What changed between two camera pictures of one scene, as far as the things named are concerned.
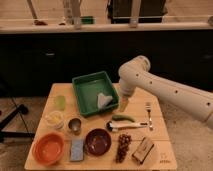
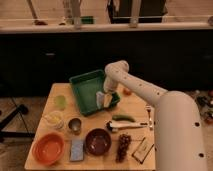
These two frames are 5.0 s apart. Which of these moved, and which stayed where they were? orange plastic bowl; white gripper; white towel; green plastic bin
Moved: white gripper
Stayed: orange plastic bowl; white towel; green plastic bin
